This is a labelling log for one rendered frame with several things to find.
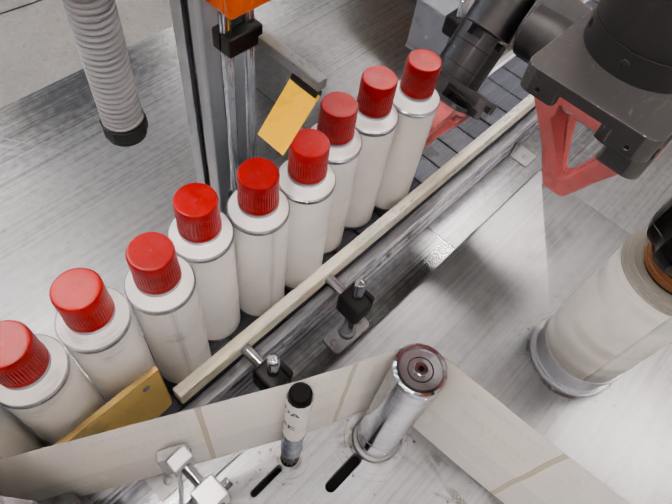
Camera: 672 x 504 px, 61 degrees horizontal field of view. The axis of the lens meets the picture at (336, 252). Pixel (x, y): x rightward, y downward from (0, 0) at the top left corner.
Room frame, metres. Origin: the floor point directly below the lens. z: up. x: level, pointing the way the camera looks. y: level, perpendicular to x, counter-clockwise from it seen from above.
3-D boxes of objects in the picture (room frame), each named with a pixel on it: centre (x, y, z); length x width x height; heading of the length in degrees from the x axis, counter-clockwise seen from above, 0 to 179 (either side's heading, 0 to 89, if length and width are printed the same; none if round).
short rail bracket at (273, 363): (0.19, 0.05, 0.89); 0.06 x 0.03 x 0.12; 56
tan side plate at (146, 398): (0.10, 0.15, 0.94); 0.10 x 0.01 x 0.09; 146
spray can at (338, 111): (0.36, 0.02, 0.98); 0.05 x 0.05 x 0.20
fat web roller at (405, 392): (0.15, -0.07, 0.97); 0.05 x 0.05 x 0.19
